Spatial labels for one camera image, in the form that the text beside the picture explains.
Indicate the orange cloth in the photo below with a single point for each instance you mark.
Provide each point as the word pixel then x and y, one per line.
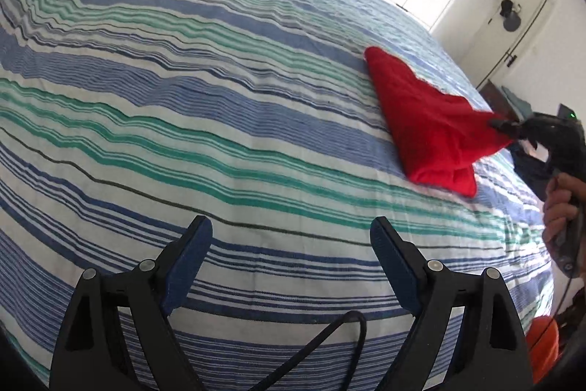
pixel 542 345

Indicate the person's right hand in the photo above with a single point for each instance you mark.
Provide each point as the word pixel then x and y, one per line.
pixel 561 203

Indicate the black hanging item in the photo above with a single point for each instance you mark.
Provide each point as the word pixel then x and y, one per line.
pixel 509 17

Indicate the white door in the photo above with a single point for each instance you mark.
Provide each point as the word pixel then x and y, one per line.
pixel 496 49

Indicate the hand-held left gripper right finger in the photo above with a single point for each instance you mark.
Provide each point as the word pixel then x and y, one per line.
pixel 394 265

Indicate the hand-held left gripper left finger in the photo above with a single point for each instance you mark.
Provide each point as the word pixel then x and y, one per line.
pixel 190 265

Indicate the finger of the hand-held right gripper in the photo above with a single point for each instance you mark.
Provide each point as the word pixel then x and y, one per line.
pixel 503 126

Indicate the red sweater with white figure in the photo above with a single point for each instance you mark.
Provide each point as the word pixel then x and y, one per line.
pixel 425 120

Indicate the striped bed sheet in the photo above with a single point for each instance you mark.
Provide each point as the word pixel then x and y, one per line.
pixel 206 98

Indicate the dark wooden dresser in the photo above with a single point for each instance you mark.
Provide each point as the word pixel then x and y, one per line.
pixel 494 98

